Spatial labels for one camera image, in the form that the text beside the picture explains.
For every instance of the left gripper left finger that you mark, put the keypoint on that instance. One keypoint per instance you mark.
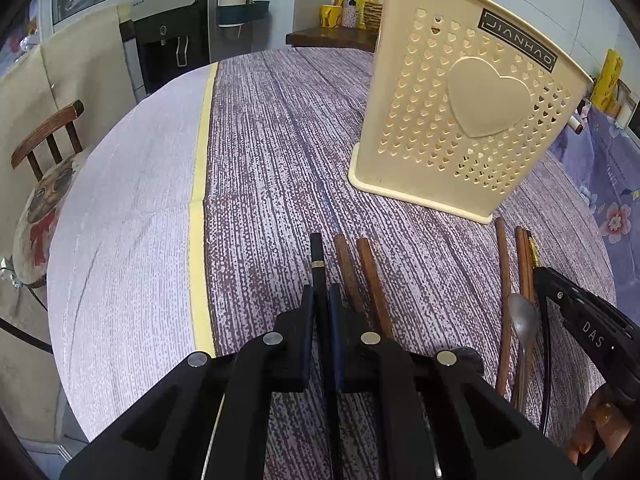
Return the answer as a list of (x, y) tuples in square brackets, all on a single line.
[(208, 417)]

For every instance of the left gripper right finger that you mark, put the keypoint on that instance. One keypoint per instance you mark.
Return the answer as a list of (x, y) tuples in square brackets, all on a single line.
[(435, 416)]

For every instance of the metal spoon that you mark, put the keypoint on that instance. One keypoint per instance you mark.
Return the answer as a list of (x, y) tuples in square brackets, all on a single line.
[(524, 319)]

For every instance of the black chopstick gold band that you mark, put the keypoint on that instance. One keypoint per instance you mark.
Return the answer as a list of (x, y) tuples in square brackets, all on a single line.
[(322, 316)]

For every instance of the right hand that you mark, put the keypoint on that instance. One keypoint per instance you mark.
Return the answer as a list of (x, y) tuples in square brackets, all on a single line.
[(600, 419)]

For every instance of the floral purple cloth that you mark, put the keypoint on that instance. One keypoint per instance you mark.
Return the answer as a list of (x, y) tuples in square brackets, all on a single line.
[(602, 160)]

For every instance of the purple patterned tablecloth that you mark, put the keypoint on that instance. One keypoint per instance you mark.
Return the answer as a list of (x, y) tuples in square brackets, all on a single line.
[(204, 197)]

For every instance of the yellow roll package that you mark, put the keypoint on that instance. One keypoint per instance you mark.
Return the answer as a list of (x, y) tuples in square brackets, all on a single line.
[(604, 92)]

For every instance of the cream plastic utensil holder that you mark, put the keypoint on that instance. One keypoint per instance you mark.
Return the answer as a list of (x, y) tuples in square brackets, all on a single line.
[(465, 98)]

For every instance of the wooden chair cat cushion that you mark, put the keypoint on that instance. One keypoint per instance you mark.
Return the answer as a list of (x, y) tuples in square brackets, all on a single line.
[(36, 227)]

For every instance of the beige cloth cover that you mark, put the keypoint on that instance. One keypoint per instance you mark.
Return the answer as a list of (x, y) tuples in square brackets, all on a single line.
[(84, 61)]

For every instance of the water dispenser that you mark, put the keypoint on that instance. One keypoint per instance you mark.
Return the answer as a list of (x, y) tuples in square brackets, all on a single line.
[(171, 37)]

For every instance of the dark wooden counter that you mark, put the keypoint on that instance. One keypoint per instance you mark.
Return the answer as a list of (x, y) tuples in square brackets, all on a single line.
[(321, 37)]

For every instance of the yellow cup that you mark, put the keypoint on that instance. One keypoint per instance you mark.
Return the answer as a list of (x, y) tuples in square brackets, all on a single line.
[(330, 16)]

